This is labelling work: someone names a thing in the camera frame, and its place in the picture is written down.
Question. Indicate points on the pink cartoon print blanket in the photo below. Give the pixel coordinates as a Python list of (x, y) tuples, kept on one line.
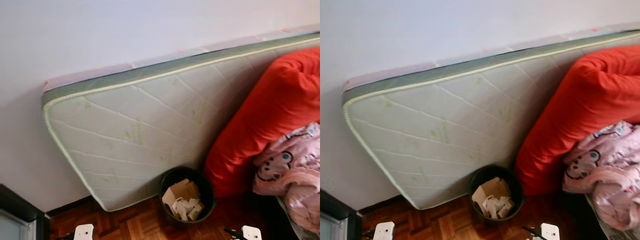
[(295, 170), (605, 170)]

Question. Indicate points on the large red cushion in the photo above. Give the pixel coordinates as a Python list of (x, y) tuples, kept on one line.
[(270, 110), (580, 105)]

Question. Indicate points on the black cabinet with grey panel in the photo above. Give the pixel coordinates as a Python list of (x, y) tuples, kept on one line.
[(332, 205), (15, 205)]

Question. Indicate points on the pale green quilted mattress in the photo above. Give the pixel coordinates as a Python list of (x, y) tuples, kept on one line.
[(450, 125), (140, 125)]

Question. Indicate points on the black round waste bin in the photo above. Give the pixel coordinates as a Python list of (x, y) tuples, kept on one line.
[(518, 197), (208, 197)]

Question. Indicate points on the brown cardboard box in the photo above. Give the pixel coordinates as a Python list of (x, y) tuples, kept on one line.
[(492, 189), (182, 191)]

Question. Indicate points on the crumpled white paper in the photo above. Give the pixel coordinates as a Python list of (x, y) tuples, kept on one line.
[(187, 209), (497, 207)]

